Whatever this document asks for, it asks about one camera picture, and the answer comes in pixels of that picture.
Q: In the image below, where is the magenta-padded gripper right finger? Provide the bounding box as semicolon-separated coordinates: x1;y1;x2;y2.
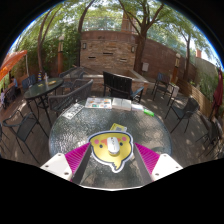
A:
132;142;184;187

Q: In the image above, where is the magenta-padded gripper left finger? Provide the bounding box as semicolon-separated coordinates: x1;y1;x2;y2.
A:
39;142;93;185

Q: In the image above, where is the white computer mouse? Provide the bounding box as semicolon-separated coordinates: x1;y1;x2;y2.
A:
107;135;121;156

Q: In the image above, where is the yellow chick-shaped mouse pad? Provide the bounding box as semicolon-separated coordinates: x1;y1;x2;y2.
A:
87;130;135;174

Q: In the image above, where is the dark mesh metal chair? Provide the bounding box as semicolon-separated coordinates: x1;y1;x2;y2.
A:
196;116;224;158
59;66;86;93
48;78;94;116
2;111;49;164
164;96;200;134

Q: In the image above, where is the small green box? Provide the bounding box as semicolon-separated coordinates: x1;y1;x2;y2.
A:
143;108;156;118

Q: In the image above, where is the white card with black print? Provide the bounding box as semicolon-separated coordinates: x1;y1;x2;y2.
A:
62;102;85;121

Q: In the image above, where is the small yellow card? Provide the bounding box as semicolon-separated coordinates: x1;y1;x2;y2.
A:
109;122;128;133

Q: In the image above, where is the thin white booklet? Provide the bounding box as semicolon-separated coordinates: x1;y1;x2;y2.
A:
130;103;145;112

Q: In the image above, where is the white flat box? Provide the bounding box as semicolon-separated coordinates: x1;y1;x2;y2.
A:
111;97;124;110
120;98;133;112

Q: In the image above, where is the colourful printed sheet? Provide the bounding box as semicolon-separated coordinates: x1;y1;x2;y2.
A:
84;96;113;110

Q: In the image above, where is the dark round patio table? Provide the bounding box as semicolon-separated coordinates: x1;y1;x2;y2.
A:
23;77;64;126

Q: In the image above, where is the blue patio chair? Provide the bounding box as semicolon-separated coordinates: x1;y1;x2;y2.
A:
152;72;174;101
21;74;38;91

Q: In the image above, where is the closed red patio umbrella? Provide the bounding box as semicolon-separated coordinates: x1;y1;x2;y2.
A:
209;68;224;118

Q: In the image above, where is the black slatted bench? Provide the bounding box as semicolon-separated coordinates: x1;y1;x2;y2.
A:
102;70;145;104

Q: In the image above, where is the orange patio umbrella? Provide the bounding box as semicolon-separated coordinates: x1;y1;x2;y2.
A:
0;49;29;83

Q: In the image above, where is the wooden lamp post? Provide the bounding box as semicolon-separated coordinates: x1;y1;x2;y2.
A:
57;34;65;76

